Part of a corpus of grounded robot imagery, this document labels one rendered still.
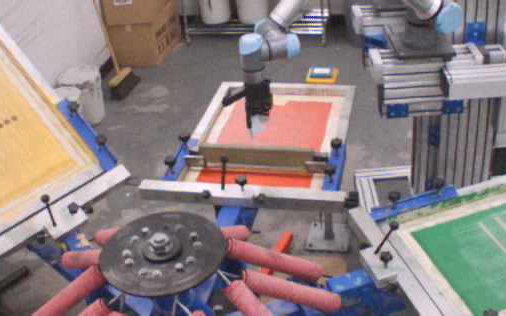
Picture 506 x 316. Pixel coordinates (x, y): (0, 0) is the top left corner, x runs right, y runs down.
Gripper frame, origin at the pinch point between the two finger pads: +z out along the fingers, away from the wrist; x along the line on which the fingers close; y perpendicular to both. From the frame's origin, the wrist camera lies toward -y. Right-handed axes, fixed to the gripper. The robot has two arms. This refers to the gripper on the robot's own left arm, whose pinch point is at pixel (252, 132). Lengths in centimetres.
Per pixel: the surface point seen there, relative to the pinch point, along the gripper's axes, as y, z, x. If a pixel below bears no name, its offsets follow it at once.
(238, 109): -17, 16, 44
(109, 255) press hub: -13, -18, -87
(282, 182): 10.4, 16.3, -5.4
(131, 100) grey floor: -155, 113, 222
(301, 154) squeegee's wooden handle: 16.7, 7.1, -1.3
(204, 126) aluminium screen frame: -25.9, 13.2, 24.1
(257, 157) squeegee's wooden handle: 1.2, 9.5, -1.1
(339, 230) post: 19, 110, 85
